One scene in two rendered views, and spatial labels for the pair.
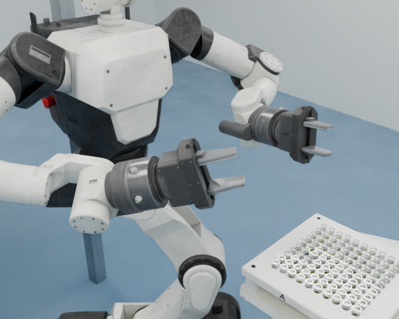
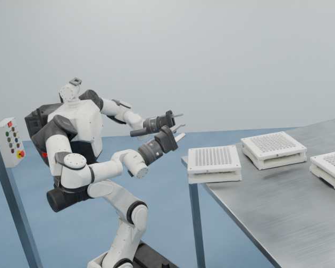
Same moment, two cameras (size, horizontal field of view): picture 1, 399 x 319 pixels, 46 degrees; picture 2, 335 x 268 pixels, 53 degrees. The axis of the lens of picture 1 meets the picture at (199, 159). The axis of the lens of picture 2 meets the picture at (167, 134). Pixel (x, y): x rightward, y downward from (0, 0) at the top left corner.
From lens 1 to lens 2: 93 cm
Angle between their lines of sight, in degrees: 35
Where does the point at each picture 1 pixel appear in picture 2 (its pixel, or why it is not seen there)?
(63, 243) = not seen: outside the picture
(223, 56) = (108, 106)
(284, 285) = (205, 167)
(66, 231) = not seen: outside the picture
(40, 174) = (117, 161)
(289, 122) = (165, 118)
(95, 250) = (36, 260)
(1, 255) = not seen: outside the picture
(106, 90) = (91, 131)
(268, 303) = (201, 178)
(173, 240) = (121, 200)
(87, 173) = (129, 156)
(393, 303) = (236, 156)
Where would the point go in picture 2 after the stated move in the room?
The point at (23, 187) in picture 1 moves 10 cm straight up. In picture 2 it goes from (115, 168) to (110, 143)
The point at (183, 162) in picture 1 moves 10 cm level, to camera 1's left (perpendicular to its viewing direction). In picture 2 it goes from (168, 133) to (150, 141)
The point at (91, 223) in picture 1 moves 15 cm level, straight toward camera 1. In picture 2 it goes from (143, 172) to (174, 178)
